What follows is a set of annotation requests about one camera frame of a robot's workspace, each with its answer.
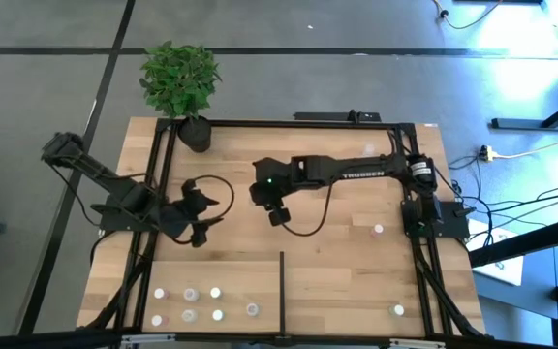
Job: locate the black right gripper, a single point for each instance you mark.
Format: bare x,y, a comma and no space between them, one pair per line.
274,181

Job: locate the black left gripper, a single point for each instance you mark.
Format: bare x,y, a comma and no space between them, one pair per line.
182,215

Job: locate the bluish clear medicine bottle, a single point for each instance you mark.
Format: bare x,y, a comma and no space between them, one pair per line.
191,294

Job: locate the white-capped pink medicine bottle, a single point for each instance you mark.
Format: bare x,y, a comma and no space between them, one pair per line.
156,320
160,293
378,229

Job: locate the white-capped teal medicine bottle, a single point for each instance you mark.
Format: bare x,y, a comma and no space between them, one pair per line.
217,315

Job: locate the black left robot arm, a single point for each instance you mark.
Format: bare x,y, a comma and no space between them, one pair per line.
114,184

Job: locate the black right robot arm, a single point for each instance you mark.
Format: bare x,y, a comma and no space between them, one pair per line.
356,169

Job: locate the light wooden shelf board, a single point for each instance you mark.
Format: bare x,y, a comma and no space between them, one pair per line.
240,276

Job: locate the black plant pot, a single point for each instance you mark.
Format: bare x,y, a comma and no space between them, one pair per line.
194,136

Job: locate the black flat bar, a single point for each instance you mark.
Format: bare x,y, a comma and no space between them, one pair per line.
327,116

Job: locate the black divider bar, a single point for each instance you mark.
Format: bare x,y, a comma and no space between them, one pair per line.
282,291

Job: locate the green artificial plant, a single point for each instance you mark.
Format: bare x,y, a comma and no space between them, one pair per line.
179,80

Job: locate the yellow plug connector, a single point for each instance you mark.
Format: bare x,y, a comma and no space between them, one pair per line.
488,154

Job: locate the white paper box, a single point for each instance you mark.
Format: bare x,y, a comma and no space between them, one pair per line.
502,271

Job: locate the black diagonal beam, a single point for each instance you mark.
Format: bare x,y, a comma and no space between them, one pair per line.
526,242

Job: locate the black desk leg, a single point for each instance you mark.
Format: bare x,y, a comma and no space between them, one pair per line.
531,124

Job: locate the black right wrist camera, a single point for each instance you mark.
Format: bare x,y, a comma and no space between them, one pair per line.
279,216

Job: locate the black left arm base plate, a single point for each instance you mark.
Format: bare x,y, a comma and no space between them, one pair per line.
114,224

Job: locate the silver frame bracket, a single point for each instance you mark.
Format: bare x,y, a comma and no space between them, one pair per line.
148,338
417,343

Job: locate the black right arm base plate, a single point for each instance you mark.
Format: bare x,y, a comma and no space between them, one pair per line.
455,225

